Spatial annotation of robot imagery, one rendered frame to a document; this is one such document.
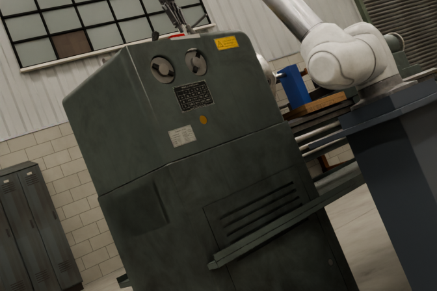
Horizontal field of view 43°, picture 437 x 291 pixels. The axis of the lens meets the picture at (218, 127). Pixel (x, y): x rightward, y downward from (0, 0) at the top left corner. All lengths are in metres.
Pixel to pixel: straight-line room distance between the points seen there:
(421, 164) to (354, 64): 0.38
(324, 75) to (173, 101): 0.48
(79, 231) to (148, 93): 7.11
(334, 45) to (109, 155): 0.83
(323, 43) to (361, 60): 0.13
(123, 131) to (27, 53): 7.52
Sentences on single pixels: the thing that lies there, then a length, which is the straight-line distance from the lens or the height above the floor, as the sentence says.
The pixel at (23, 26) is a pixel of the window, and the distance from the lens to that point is 9.50.
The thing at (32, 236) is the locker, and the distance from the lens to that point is 8.11.
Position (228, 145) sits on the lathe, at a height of 0.85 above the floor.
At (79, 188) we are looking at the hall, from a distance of 8.88.
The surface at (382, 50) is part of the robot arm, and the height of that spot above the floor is 0.95.
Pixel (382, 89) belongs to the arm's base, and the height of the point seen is 0.83.
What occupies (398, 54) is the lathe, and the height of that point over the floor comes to 1.01.
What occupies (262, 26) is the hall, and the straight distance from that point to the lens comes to 11.36.
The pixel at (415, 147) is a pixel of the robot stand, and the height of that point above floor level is 0.61.
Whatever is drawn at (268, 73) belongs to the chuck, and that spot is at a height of 1.08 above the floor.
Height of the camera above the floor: 0.78
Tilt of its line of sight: 4 degrees up
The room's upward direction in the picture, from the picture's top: 22 degrees counter-clockwise
